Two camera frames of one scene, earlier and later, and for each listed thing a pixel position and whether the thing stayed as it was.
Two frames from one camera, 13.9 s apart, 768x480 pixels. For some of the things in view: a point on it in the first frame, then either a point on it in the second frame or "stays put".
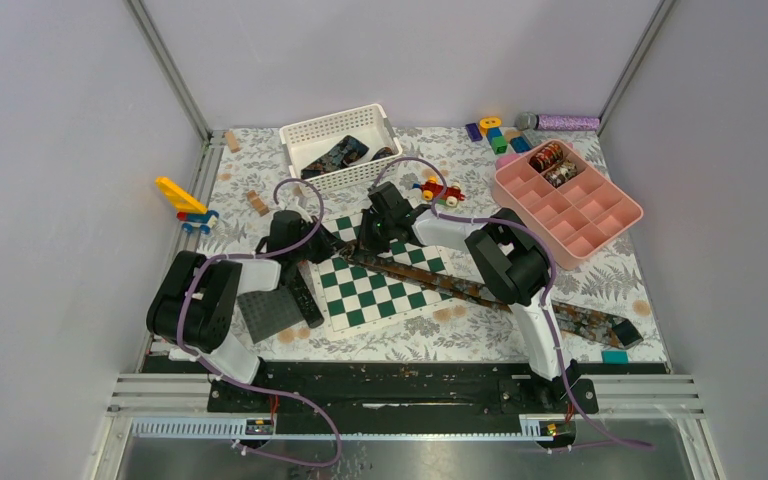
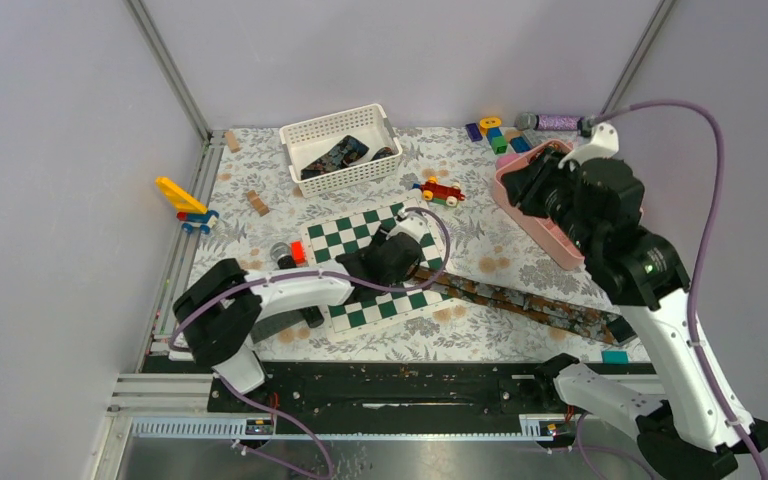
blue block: [519, 144] stays put
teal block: [615, 357] stays put
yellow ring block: [488, 122] stays put
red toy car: [432, 189] stays put
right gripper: [367, 244] → [525, 184]
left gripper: [330, 244] → [379, 239]
